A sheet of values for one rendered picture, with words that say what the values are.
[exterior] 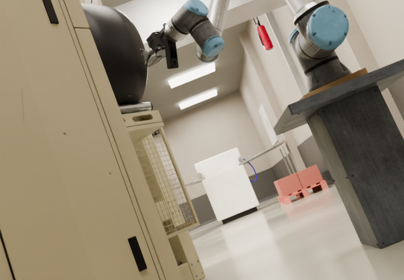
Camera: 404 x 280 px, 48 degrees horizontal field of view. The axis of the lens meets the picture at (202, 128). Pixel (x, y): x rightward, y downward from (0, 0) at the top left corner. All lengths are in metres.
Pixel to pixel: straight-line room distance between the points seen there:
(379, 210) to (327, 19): 0.72
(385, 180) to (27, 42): 1.32
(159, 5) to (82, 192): 4.93
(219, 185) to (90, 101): 8.34
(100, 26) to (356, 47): 3.13
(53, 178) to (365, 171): 1.20
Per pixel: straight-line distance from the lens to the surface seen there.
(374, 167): 1.83
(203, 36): 1.73
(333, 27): 1.76
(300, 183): 7.48
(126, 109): 2.02
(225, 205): 9.37
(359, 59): 4.64
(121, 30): 2.05
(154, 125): 2.04
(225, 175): 9.39
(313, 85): 1.91
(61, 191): 0.99
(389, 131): 1.87
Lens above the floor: 0.36
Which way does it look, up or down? 10 degrees up
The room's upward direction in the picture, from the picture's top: 22 degrees counter-clockwise
